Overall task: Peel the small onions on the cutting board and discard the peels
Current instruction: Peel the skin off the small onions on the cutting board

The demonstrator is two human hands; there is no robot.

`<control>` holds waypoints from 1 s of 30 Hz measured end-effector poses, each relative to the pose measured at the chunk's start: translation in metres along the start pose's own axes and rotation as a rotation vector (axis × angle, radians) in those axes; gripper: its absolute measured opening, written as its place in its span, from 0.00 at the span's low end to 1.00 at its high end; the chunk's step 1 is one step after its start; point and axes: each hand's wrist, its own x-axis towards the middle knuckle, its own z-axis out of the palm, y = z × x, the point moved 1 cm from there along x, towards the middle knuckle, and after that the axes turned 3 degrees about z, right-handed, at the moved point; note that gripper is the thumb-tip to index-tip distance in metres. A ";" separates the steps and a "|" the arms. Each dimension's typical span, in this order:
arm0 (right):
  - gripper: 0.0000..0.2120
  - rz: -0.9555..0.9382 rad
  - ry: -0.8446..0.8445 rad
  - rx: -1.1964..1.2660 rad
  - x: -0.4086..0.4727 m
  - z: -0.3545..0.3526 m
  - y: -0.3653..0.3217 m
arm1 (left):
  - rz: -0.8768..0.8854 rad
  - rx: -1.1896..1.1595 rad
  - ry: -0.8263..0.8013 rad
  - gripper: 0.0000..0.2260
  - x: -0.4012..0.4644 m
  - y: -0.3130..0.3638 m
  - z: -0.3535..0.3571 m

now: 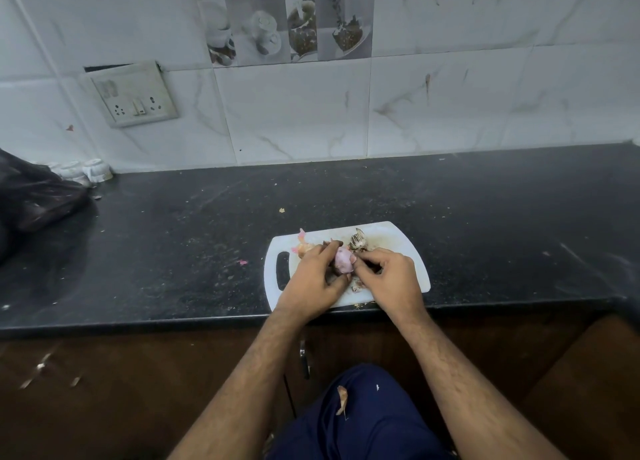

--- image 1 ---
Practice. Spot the person's right hand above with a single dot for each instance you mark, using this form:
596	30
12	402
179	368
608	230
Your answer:
400	289

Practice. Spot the person's left hand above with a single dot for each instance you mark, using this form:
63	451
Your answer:
310	284

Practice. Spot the white plastic cutting board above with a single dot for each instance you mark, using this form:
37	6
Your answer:
405	274

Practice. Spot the small red onion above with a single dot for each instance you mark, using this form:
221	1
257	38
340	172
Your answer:
344	260

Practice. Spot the person's right forearm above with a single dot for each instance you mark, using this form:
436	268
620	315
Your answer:
465	399

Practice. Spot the person's left forearm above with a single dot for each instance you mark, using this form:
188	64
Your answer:
240	399

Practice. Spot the person's navy shorts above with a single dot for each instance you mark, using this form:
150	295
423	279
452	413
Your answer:
385	424

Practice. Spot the black plastic bag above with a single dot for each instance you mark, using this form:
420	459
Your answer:
30	199

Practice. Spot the beige switch socket plate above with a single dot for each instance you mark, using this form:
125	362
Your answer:
132	92

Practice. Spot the printed decorative wall tile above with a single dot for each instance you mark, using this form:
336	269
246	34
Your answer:
260	24

